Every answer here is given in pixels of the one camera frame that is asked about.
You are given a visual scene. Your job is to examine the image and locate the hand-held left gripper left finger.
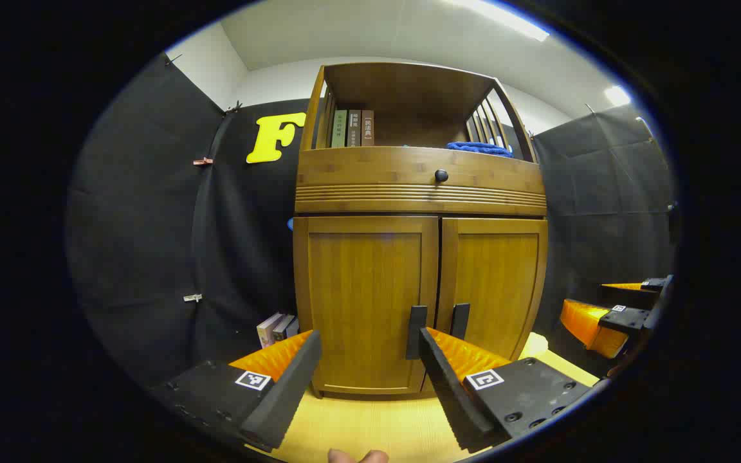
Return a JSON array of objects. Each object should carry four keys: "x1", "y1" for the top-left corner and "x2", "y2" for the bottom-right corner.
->
[{"x1": 152, "y1": 330, "x2": 323, "y2": 451}]

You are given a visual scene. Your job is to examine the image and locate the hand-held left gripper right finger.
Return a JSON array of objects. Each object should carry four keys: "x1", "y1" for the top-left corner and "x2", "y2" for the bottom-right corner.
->
[{"x1": 418, "y1": 327, "x2": 593, "y2": 453}]

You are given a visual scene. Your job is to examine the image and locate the black door handle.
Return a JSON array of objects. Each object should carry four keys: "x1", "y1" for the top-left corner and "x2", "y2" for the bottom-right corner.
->
[
  {"x1": 407, "y1": 305, "x2": 428, "y2": 360},
  {"x1": 450, "y1": 303, "x2": 471, "y2": 340}
]

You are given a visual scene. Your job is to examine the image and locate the wooden shoe cabinet door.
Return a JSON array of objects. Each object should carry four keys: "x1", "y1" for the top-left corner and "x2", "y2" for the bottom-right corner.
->
[
  {"x1": 293, "y1": 216, "x2": 440, "y2": 394},
  {"x1": 436, "y1": 217, "x2": 549, "y2": 362}
]

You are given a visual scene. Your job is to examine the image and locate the wooden double-door shoe cabinet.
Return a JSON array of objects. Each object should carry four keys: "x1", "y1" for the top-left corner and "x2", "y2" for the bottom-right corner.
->
[{"x1": 292, "y1": 62, "x2": 549, "y2": 401}]

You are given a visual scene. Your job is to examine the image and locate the wooden cabinet drawer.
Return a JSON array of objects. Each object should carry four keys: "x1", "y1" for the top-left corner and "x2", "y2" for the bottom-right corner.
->
[{"x1": 295, "y1": 147, "x2": 547, "y2": 216}]

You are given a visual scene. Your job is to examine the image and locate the pale purple book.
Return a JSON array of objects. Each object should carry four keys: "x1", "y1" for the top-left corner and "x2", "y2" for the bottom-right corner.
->
[{"x1": 257, "y1": 313, "x2": 284, "y2": 349}]

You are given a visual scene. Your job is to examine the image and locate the blue cloth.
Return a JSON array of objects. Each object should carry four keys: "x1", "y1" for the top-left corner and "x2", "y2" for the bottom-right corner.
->
[{"x1": 446, "y1": 141, "x2": 513, "y2": 158}]

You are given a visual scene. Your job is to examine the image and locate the black backdrop cloth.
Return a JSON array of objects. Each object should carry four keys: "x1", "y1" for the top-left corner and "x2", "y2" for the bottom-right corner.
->
[{"x1": 65, "y1": 51, "x2": 677, "y2": 386}]

